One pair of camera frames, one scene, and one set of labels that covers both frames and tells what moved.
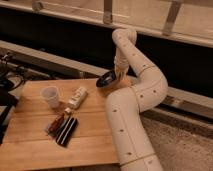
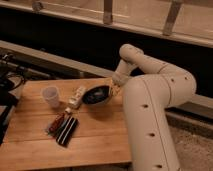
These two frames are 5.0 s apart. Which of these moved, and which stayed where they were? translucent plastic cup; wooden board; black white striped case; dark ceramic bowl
Moved: dark ceramic bowl
Stayed: translucent plastic cup; wooden board; black white striped case
